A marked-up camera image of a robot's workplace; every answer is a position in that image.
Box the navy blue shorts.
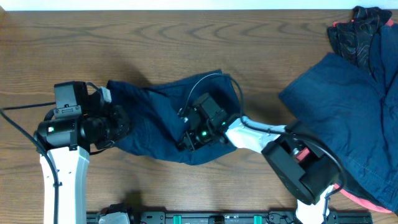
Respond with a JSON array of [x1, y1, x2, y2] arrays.
[[106, 70, 240, 166]]

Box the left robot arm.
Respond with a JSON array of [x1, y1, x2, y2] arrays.
[[34, 81, 132, 223]]

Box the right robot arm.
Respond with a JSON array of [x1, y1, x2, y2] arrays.
[[177, 93, 343, 223]]

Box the navy blue garment pile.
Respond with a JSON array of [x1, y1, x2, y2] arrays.
[[279, 26, 397, 212]]

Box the black patterned garment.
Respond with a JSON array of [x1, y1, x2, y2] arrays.
[[326, 6, 394, 72]]

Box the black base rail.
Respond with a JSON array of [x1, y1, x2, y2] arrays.
[[86, 203, 373, 224]]

